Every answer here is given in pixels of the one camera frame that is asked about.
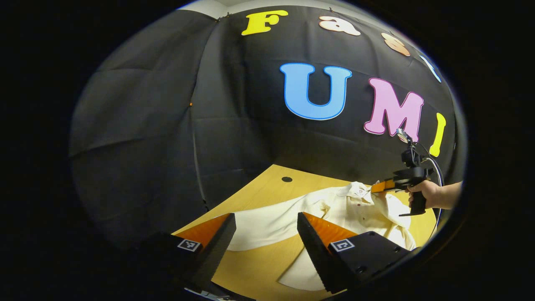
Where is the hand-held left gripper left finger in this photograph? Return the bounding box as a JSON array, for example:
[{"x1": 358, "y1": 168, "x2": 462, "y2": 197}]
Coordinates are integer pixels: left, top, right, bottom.
[{"x1": 138, "y1": 213, "x2": 237, "y2": 295}]

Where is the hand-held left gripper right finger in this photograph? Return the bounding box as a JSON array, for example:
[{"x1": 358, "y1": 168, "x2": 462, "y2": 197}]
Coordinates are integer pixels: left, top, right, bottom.
[{"x1": 297, "y1": 212, "x2": 414, "y2": 294}]

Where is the cream button shirt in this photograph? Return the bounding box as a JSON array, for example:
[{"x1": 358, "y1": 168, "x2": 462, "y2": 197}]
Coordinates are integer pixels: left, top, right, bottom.
[{"x1": 228, "y1": 181, "x2": 418, "y2": 292}]

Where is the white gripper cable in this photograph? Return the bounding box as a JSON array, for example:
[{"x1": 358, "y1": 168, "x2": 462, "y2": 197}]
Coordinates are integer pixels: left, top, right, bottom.
[{"x1": 412, "y1": 142, "x2": 444, "y2": 230}]

